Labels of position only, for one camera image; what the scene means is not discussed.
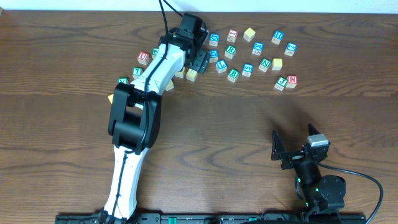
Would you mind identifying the green B block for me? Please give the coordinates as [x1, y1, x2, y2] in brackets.
[228, 68, 240, 83]

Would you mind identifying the yellow O block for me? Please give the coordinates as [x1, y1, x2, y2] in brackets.
[272, 58, 283, 71]

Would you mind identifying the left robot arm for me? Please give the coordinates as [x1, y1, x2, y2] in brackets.
[99, 12, 208, 223]

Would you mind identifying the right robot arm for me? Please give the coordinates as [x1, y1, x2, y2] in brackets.
[271, 124, 346, 222]

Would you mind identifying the blue D block lower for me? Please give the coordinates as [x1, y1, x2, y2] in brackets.
[208, 50, 218, 63]

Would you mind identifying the blue d block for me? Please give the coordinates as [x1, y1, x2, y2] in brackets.
[208, 50, 218, 63]
[209, 33, 220, 47]

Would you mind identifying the yellow S block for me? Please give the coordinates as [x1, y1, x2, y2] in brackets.
[186, 68, 198, 82]

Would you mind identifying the blue L block centre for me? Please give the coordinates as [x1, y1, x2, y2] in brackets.
[215, 60, 228, 73]

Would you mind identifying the blue D block upper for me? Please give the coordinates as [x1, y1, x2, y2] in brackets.
[209, 33, 220, 47]

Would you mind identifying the yellow K block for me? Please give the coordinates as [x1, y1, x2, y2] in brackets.
[174, 67, 185, 78]

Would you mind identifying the green R block right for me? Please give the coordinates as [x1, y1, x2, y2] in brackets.
[224, 45, 237, 59]

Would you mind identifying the red I block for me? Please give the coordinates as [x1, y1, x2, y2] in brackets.
[227, 29, 238, 43]

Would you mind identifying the yellow C block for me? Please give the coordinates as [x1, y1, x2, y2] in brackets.
[165, 80, 174, 91]

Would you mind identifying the green Z block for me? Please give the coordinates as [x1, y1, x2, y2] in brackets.
[152, 47, 159, 59]

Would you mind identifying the blue 5 block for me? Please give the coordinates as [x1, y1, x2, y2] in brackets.
[242, 63, 254, 77]

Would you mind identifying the yellow block top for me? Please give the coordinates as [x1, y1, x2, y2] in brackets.
[243, 27, 256, 42]

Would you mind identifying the red M block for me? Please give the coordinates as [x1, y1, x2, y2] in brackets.
[286, 75, 298, 88]

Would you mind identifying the red U block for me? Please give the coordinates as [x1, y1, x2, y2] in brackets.
[137, 51, 150, 65]

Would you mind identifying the green J block right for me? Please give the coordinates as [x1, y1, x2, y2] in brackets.
[274, 77, 287, 91]

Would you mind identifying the blue X block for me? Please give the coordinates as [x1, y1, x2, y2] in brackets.
[252, 42, 264, 55]

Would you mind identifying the green N block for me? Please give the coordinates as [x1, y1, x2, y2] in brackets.
[259, 58, 272, 72]

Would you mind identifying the green 7 block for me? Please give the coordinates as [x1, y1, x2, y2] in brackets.
[132, 67, 144, 80]

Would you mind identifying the green V block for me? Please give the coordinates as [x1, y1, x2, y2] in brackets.
[118, 77, 129, 85]

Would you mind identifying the blue H block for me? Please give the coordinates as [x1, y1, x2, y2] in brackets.
[271, 30, 284, 45]

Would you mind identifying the blue 2 block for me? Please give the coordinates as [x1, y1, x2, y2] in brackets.
[284, 42, 297, 57]

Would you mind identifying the yellow block far left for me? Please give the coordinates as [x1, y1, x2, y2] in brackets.
[108, 94, 114, 104]

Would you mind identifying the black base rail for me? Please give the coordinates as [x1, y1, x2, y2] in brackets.
[55, 212, 366, 224]

